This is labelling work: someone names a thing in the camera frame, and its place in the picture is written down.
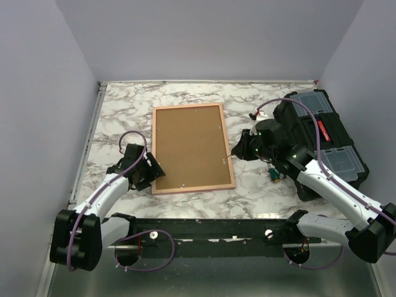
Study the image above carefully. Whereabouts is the aluminium extrusion rail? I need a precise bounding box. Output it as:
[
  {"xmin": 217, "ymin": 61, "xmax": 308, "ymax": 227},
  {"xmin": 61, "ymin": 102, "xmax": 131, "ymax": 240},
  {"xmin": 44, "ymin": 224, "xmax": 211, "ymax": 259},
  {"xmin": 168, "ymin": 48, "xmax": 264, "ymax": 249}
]
[{"xmin": 48, "ymin": 220, "xmax": 377, "ymax": 250}]

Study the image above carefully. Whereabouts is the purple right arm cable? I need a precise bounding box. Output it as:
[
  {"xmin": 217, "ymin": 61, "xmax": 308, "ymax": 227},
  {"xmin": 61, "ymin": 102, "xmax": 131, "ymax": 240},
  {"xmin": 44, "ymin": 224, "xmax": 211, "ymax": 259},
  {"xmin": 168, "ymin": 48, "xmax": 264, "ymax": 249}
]
[{"xmin": 256, "ymin": 98, "xmax": 396, "ymax": 269}]

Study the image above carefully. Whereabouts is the pink picture frame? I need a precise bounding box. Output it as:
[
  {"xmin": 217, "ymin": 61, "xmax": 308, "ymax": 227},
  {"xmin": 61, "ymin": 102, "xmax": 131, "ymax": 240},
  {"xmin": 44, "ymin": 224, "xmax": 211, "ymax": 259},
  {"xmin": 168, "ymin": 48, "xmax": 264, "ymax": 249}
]
[{"xmin": 152, "ymin": 103, "xmax": 236, "ymax": 194}]

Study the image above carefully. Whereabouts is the black plastic toolbox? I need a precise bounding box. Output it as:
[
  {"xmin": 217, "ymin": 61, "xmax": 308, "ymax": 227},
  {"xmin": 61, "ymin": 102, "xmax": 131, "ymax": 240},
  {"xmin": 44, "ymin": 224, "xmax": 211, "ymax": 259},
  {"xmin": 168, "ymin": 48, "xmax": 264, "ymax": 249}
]
[{"xmin": 273, "ymin": 89, "xmax": 369, "ymax": 189}]

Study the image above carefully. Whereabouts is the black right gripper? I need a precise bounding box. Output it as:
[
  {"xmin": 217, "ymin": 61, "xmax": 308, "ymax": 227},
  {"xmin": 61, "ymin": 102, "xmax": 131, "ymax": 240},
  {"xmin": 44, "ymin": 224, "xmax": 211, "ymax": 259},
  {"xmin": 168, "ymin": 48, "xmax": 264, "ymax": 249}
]
[{"xmin": 232, "ymin": 128, "xmax": 275, "ymax": 162}]

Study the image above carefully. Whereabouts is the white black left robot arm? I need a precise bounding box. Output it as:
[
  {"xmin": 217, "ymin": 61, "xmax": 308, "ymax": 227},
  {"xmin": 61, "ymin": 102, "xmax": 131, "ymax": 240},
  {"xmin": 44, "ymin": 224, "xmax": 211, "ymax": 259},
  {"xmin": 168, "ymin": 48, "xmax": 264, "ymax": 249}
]
[{"xmin": 49, "ymin": 144, "xmax": 165, "ymax": 271}]

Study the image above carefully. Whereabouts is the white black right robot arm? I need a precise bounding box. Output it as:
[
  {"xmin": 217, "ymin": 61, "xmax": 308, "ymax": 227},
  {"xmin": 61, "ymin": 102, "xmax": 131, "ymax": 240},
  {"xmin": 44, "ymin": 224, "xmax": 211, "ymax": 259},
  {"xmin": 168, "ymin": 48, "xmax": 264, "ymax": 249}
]
[{"xmin": 231, "ymin": 119, "xmax": 395, "ymax": 264}]

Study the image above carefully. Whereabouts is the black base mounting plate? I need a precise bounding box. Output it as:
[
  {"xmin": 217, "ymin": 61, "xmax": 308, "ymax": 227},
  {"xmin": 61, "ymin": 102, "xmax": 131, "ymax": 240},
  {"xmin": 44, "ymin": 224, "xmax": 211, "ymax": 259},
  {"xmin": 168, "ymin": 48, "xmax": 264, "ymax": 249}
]
[{"xmin": 116, "ymin": 213, "xmax": 309, "ymax": 259}]

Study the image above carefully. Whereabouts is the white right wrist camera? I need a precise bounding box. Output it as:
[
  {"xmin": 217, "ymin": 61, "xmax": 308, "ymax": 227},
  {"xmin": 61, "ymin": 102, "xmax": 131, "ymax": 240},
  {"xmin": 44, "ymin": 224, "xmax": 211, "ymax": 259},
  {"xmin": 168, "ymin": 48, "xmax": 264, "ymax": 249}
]
[{"xmin": 249, "ymin": 110, "xmax": 270, "ymax": 122}]

